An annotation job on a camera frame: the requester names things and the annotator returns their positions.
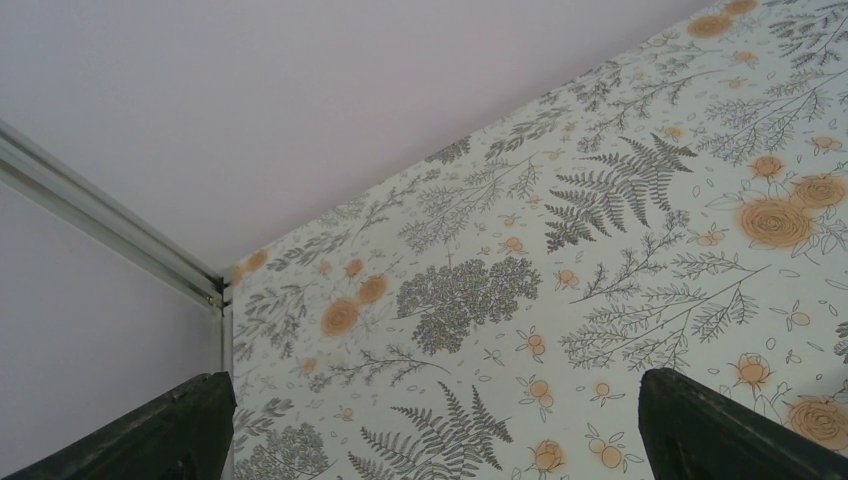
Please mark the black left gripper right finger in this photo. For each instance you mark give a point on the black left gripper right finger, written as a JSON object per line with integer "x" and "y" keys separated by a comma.
{"x": 690, "y": 431}

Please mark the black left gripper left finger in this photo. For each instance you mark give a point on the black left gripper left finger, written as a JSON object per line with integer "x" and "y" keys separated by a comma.
{"x": 185, "y": 433}

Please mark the floral patterned table mat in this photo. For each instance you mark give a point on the floral patterned table mat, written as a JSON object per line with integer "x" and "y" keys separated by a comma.
{"x": 488, "y": 313}

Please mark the aluminium corner frame post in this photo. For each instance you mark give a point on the aluminium corner frame post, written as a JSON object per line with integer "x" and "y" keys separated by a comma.
{"x": 43, "y": 178}

